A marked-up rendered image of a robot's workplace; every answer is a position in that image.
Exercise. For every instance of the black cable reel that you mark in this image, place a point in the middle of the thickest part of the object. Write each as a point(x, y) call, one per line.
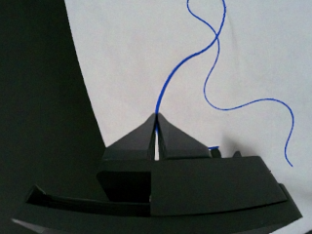
point(216, 153)

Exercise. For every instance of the blue cable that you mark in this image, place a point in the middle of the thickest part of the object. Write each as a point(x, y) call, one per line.
point(196, 54)

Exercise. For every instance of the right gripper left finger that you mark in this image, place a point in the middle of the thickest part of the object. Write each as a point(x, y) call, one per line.
point(135, 144)

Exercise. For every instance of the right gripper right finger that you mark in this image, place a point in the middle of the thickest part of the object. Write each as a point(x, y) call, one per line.
point(175, 144)

